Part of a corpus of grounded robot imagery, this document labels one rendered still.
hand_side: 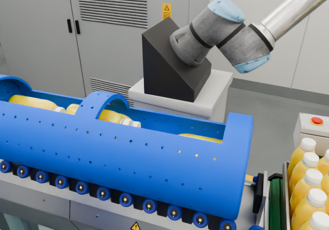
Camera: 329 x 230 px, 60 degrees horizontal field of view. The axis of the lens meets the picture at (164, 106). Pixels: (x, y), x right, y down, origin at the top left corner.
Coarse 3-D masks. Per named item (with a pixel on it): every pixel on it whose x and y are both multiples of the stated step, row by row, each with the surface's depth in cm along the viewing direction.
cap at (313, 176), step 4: (308, 172) 75; (312, 172) 75; (316, 172) 75; (320, 172) 75; (308, 176) 74; (312, 176) 74; (316, 176) 74; (320, 176) 74; (308, 180) 74; (312, 180) 73; (316, 180) 73; (320, 180) 73
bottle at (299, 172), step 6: (300, 162) 83; (294, 168) 84; (300, 168) 82; (306, 168) 80; (312, 168) 80; (318, 168) 81; (294, 174) 83; (300, 174) 81; (294, 180) 84; (288, 186) 87; (294, 186) 84; (288, 192) 87; (288, 198) 88
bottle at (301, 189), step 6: (300, 180) 77; (306, 180) 75; (300, 186) 76; (306, 186) 75; (312, 186) 74; (318, 186) 74; (294, 192) 78; (300, 192) 76; (306, 192) 75; (294, 198) 78; (300, 198) 76; (294, 204) 79; (294, 210) 79
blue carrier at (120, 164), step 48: (0, 96) 102; (48, 96) 107; (96, 96) 83; (0, 144) 85; (48, 144) 79; (96, 144) 75; (144, 144) 71; (192, 144) 69; (240, 144) 67; (144, 192) 76; (192, 192) 69; (240, 192) 65
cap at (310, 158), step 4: (308, 152) 82; (304, 156) 81; (308, 156) 80; (312, 156) 80; (316, 156) 80; (304, 160) 81; (308, 160) 79; (312, 160) 79; (316, 160) 79; (308, 164) 80; (312, 164) 79
